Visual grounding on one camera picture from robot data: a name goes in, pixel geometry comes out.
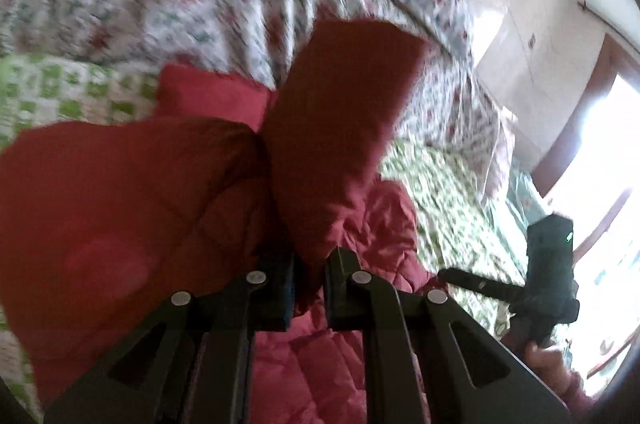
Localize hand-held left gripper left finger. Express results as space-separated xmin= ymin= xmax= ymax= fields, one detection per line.
xmin=44 ymin=250 xmax=297 ymax=424

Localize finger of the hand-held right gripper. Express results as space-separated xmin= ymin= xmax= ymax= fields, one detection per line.
xmin=439 ymin=267 xmax=527 ymax=303

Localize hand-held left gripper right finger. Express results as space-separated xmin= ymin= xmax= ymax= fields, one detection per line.
xmin=324 ymin=247 xmax=574 ymax=424

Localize red quilted jacket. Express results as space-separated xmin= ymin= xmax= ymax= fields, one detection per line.
xmin=0 ymin=18 xmax=451 ymax=424

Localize person's right forearm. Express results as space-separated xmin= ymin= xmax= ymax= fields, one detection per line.
xmin=550 ymin=366 xmax=600 ymax=416

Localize person's right hand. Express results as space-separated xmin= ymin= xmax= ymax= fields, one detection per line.
xmin=522 ymin=340 xmax=576 ymax=387

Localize green checked bed sheet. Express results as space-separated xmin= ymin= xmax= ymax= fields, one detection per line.
xmin=0 ymin=54 xmax=551 ymax=355

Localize brown wooden door frame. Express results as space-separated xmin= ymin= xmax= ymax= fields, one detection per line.
xmin=530 ymin=33 xmax=640 ymax=265

